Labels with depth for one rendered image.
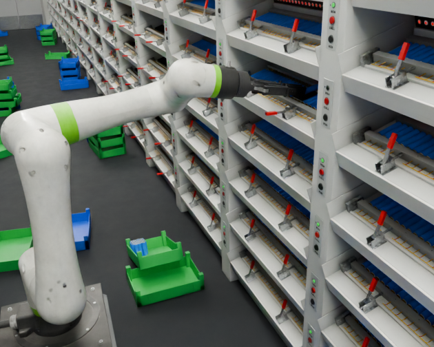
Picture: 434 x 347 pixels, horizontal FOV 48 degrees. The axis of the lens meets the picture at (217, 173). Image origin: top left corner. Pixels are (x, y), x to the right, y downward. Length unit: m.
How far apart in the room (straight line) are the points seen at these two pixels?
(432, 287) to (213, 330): 1.07
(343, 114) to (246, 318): 1.08
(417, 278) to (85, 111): 0.90
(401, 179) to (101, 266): 1.64
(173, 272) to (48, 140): 1.30
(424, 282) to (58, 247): 0.84
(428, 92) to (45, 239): 0.91
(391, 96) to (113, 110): 0.72
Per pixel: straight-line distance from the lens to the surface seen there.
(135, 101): 1.40
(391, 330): 1.32
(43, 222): 1.23
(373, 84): 1.13
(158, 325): 2.06
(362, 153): 1.24
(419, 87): 1.08
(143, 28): 3.17
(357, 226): 1.32
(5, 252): 2.71
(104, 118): 1.37
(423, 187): 1.10
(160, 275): 2.31
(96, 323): 1.58
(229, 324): 2.04
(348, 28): 1.20
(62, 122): 1.33
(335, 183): 1.32
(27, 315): 1.60
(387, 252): 1.23
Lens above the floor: 1.36
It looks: 25 degrees down
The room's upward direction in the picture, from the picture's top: 2 degrees counter-clockwise
